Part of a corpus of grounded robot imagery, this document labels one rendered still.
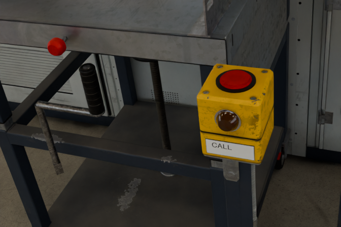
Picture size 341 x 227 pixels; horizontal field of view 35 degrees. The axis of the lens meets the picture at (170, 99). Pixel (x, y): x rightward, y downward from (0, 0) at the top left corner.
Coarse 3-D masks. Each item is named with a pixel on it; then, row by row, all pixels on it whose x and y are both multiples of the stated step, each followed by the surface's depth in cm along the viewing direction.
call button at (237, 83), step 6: (228, 72) 67; (234, 72) 67; (240, 72) 67; (246, 72) 67; (222, 78) 66; (228, 78) 66; (234, 78) 66; (240, 78) 66; (246, 78) 66; (222, 84) 66; (228, 84) 65; (234, 84) 65; (240, 84) 65; (246, 84) 65
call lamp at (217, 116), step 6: (216, 114) 65; (222, 114) 64; (228, 114) 64; (234, 114) 64; (216, 120) 65; (222, 120) 64; (228, 120) 64; (234, 120) 64; (240, 120) 64; (222, 126) 64; (228, 126) 64; (234, 126) 64; (240, 126) 65
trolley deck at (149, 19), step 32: (0, 0) 109; (32, 0) 108; (64, 0) 106; (96, 0) 104; (128, 0) 102; (160, 0) 101; (192, 0) 99; (256, 0) 102; (0, 32) 104; (32, 32) 101; (64, 32) 98; (96, 32) 95; (128, 32) 93; (160, 32) 90; (224, 32) 88
